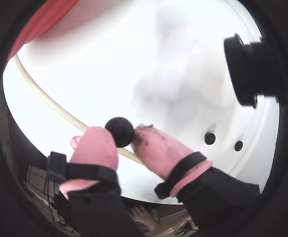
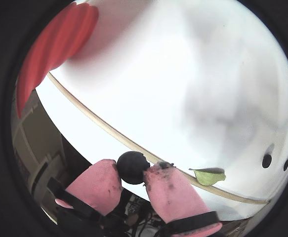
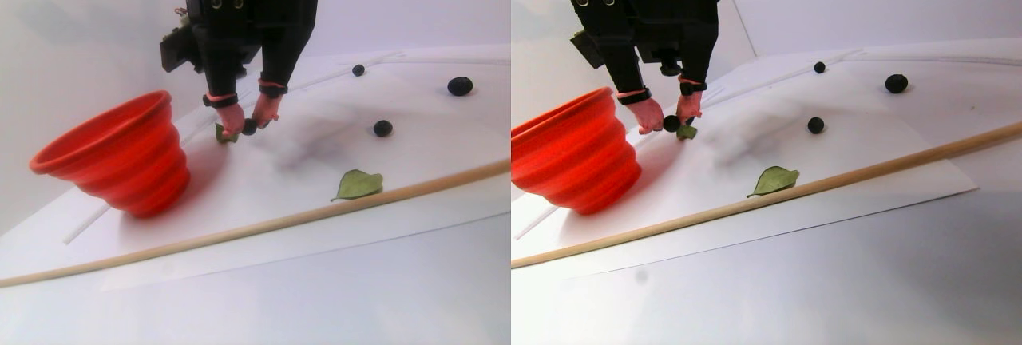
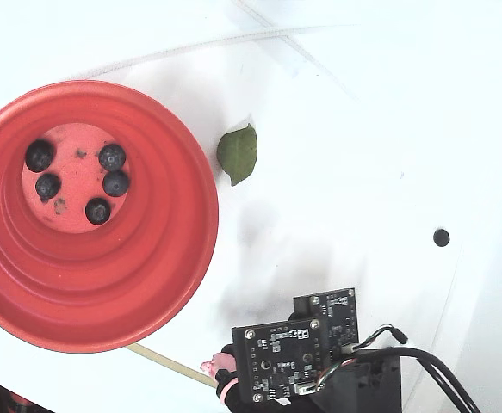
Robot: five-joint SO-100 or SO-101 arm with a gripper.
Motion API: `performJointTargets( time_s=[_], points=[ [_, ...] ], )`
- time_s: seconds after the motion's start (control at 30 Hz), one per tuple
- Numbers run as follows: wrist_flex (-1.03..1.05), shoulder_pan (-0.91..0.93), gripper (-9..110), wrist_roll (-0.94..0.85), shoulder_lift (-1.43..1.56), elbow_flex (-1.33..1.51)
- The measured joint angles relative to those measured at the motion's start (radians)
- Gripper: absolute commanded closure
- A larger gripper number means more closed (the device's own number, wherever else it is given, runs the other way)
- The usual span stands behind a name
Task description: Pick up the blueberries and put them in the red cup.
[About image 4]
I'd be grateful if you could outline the pink covered gripper finger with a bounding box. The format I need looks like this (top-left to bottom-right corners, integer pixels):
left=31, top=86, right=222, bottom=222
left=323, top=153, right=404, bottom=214
left=201, top=352, right=252, bottom=413

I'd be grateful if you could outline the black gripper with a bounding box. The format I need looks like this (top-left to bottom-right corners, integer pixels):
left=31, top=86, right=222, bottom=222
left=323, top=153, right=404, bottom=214
left=308, top=350, right=403, bottom=413

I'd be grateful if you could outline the red collapsible cup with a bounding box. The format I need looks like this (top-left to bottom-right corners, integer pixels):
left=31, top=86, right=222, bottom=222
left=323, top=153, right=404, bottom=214
left=0, top=80, right=220, bottom=354

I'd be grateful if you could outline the thin wooden stick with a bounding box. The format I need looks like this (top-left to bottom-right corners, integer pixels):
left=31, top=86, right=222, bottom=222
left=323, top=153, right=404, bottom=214
left=125, top=342, right=220, bottom=387

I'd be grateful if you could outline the dark green leaf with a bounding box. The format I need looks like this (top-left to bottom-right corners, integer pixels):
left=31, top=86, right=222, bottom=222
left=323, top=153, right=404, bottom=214
left=216, top=123, right=259, bottom=187

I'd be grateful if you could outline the black camera circuit board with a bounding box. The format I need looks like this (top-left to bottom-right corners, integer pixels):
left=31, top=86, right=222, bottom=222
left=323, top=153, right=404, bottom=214
left=231, top=317, right=330, bottom=404
left=292, top=287, right=360, bottom=352

